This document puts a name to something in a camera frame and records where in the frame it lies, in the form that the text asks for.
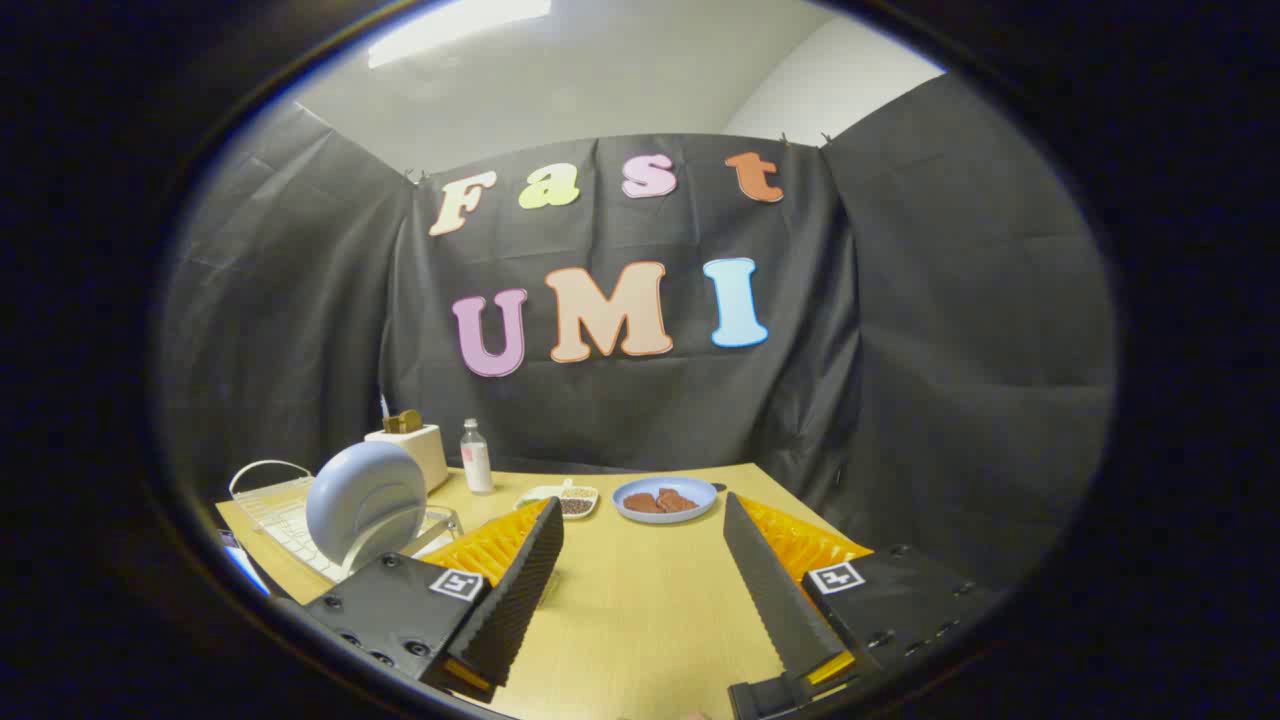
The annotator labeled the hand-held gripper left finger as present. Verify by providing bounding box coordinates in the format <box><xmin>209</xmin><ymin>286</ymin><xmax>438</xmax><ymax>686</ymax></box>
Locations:
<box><xmin>303</xmin><ymin>497</ymin><xmax>566</xmax><ymax>703</ymax></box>

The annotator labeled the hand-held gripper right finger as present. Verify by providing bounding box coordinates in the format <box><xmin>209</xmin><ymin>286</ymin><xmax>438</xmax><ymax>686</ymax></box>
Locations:
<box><xmin>721</xmin><ymin>491</ymin><xmax>1004</xmax><ymax>720</ymax></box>

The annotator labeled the white utensil basket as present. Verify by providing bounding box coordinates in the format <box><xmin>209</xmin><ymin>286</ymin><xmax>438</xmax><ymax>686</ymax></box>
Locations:
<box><xmin>364</xmin><ymin>424</ymin><xmax>450</xmax><ymax>493</ymax></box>

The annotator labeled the blue-grey round plate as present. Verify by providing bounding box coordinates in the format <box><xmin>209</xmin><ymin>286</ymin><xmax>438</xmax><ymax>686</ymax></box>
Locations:
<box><xmin>305</xmin><ymin>440</ymin><xmax>429</xmax><ymax>571</ymax></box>

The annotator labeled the white wire dish rack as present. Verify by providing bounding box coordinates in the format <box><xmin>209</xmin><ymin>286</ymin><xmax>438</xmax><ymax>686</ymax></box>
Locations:
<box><xmin>228</xmin><ymin>459</ymin><xmax>466</xmax><ymax>586</ymax></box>

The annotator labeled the white divided snack dish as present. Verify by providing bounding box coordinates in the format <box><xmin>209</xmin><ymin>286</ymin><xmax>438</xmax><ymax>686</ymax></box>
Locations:
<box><xmin>514</xmin><ymin>479</ymin><xmax>601</xmax><ymax>521</ymax></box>

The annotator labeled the blue dish with biscuits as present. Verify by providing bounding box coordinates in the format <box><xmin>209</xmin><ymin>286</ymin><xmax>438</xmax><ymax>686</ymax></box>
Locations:
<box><xmin>611</xmin><ymin>475</ymin><xmax>720</xmax><ymax>526</ymax></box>

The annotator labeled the small clear bottle pink label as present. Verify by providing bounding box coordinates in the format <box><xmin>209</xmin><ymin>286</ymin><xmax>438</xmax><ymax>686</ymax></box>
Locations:
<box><xmin>460</xmin><ymin>418</ymin><xmax>495</xmax><ymax>496</ymax></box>

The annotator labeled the black backdrop cloth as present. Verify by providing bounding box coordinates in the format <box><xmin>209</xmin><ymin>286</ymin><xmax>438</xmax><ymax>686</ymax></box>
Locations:
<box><xmin>155</xmin><ymin>72</ymin><xmax>1119</xmax><ymax>593</ymax></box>

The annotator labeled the blue and white object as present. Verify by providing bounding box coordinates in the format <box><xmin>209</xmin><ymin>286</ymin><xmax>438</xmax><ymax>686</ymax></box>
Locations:
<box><xmin>220</xmin><ymin>530</ymin><xmax>273</xmax><ymax>598</ymax></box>

